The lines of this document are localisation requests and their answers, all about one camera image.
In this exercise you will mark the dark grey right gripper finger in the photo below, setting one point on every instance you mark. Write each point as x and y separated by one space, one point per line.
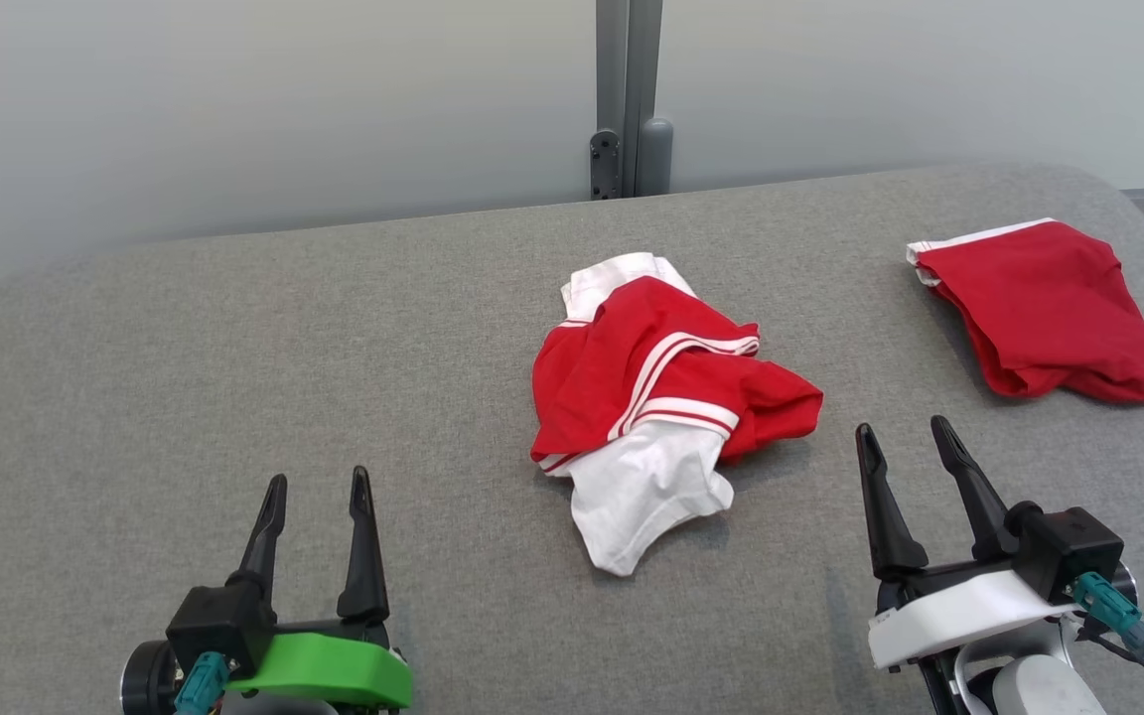
984 516
890 536

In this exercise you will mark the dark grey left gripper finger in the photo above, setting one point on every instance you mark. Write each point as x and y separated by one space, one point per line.
264 546
363 576

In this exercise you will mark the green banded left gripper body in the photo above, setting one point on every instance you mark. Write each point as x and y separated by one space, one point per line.
334 665

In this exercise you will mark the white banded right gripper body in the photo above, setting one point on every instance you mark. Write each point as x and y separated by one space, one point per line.
959 616

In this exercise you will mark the red shorts with white stripe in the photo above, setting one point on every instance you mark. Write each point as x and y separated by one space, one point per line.
1049 308

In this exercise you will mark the red and white jersey shirt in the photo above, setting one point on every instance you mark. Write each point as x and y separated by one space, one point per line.
651 367

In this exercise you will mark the grey fabric sofa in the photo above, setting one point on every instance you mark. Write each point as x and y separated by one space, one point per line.
234 377

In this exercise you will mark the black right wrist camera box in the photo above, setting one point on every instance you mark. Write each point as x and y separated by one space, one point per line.
1069 546

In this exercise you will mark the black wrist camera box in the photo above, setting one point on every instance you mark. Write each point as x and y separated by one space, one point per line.
214 626
1069 546

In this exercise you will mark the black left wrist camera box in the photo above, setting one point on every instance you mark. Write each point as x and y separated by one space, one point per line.
214 626

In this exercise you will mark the grey cylindrical post cap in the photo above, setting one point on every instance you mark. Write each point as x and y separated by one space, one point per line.
655 159

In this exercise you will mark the grey metal partition post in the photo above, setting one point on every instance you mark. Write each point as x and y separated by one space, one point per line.
629 79

